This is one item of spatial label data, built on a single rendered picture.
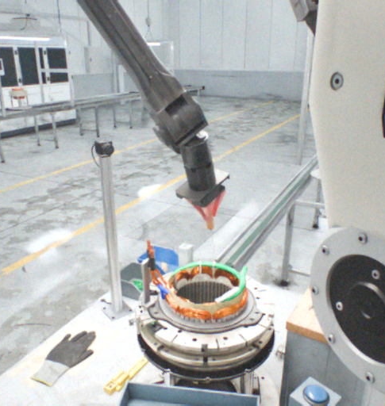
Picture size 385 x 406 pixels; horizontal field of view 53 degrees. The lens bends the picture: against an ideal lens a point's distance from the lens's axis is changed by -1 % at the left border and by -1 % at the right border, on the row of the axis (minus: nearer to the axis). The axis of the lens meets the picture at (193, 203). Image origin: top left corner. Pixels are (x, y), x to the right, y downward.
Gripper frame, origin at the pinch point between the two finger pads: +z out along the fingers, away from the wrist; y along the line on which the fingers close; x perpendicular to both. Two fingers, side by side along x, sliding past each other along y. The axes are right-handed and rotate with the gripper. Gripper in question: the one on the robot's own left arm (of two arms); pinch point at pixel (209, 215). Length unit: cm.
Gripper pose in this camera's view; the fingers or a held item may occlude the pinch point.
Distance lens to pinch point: 84.4
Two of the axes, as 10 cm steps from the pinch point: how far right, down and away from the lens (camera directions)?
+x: 7.3, 3.2, -6.0
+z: 1.8, 7.6, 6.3
